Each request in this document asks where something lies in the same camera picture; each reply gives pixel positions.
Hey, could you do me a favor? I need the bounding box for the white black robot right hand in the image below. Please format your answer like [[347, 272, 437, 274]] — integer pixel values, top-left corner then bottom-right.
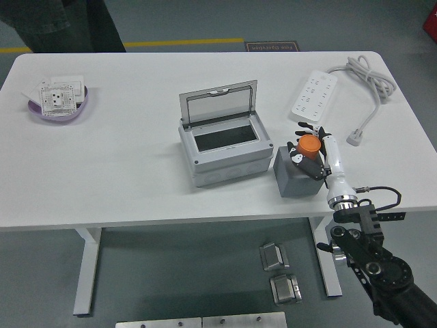
[[285, 121, 356, 203]]

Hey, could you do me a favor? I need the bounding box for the orange cylinder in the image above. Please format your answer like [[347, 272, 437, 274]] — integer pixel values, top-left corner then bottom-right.
[[295, 135, 322, 161]]

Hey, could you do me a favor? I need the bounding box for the transparent hinged box lid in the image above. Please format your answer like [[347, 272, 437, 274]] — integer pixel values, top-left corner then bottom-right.
[[178, 80, 257, 129]]

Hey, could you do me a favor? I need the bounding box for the grey cube with round hole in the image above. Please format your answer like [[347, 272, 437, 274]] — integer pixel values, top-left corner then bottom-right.
[[272, 146, 326, 199]]

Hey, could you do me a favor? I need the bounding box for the red box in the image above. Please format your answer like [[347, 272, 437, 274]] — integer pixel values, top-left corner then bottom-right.
[[422, 6, 437, 38]]

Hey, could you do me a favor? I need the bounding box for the white power strip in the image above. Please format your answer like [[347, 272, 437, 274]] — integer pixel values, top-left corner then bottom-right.
[[290, 70, 338, 124]]

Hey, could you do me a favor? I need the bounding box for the black table control panel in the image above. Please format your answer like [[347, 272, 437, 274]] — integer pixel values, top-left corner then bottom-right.
[[375, 212, 406, 222]]

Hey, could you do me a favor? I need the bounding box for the steel block with angled face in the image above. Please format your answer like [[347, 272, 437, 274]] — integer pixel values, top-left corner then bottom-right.
[[258, 241, 290, 273]]

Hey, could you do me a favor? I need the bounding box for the white right table leg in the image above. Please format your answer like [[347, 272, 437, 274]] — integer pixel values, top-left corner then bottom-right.
[[308, 215, 343, 297]]

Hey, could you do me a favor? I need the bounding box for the white table leg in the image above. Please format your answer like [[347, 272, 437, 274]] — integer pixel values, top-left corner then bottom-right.
[[308, 215, 343, 297], [72, 227, 103, 317]]

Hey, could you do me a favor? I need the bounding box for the dark floor sign with text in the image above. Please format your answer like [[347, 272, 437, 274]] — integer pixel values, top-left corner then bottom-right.
[[244, 40, 300, 53]]

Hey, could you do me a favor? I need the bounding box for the steel block with latch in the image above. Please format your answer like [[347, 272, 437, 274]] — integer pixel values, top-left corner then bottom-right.
[[269, 272, 303, 305]]

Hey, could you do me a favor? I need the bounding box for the steel plate with screws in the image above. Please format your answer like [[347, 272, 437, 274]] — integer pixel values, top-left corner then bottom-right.
[[201, 311, 287, 328], [115, 317, 203, 328]]

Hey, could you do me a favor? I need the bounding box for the white left table leg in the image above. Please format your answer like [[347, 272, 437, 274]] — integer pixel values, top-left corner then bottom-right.
[[72, 227, 103, 317]]

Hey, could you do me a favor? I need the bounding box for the purple bowl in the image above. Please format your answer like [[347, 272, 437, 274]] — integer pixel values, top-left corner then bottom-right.
[[27, 85, 89, 123]]

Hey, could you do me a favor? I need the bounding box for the white printed socket panel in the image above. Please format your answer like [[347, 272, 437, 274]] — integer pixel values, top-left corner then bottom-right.
[[38, 83, 76, 118]]

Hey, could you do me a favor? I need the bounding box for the person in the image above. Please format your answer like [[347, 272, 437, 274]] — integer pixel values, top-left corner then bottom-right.
[[0, 0, 127, 54]]

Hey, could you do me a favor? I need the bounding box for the white plain card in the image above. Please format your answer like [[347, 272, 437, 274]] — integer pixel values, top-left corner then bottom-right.
[[20, 77, 52, 103]]

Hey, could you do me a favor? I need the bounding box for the grey electrical enclosure box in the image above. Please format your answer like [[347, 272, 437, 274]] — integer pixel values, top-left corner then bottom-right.
[[177, 114, 275, 188]]

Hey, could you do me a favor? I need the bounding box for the white switch plate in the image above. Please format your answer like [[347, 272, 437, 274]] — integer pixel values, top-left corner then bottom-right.
[[50, 74, 85, 103]]

